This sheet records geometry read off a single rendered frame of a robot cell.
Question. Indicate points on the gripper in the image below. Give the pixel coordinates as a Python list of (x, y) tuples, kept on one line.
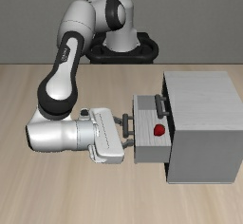
[(106, 136)]

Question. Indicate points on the grey drawer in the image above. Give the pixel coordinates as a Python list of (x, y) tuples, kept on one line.
[(147, 145)]

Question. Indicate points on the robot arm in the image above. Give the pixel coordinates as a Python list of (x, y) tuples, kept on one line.
[(60, 88)]

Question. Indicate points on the grey cabinet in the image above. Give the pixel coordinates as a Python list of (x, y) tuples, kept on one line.
[(205, 129)]

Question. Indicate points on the small red fruit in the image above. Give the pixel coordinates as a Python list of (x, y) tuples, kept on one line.
[(159, 130)]

